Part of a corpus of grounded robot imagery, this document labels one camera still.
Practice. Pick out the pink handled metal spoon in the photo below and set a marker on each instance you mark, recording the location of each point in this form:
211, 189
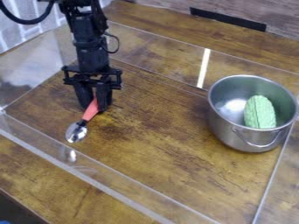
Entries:
77, 130

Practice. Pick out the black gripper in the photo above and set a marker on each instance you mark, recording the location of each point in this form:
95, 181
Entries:
93, 73

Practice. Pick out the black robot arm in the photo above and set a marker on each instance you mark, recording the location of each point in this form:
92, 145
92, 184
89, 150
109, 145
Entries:
87, 22

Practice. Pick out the green knitted toy vegetable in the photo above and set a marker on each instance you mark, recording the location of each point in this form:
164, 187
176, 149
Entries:
259, 113

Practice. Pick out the black strip on wall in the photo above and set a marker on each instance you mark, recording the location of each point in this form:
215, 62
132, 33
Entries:
228, 19

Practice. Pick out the stainless steel pot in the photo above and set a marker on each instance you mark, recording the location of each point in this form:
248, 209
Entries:
227, 98

